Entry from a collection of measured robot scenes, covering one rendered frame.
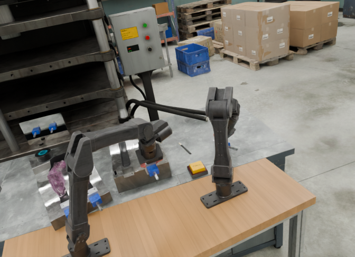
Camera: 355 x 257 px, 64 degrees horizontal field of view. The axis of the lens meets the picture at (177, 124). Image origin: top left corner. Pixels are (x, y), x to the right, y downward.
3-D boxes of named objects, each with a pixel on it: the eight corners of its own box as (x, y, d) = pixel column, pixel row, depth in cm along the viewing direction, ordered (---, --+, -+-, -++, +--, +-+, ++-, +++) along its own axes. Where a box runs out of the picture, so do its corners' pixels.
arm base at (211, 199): (197, 184, 116) (205, 194, 110) (238, 167, 122) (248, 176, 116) (199, 199, 120) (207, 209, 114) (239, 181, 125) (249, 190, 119)
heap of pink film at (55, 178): (93, 181, 132) (89, 168, 129) (55, 200, 125) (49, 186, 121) (79, 158, 153) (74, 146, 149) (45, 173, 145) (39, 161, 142)
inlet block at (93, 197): (109, 211, 118) (105, 202, 115) (97, 218, 116) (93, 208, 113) (99, 195, 128) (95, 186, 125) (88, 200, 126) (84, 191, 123)
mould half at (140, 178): (171, 177, 135) (167, 153, 129) (118, 193, 131) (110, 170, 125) (151, 131, 179) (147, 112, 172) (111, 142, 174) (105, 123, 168)
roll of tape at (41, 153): (36, 164, 145) (33, 158, 143) (38, 156, 151) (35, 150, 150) (52, 159, 146) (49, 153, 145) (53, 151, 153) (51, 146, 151)
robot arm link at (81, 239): (75, 218, 102) (60, 227, 100) (85, 231, 96) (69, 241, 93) (81, 230, 105) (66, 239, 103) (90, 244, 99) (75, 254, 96)
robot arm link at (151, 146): (151, 136, 114) (151, 127, 108) (161, 145, 112) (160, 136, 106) (138, 146, 111) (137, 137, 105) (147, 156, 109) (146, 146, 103)
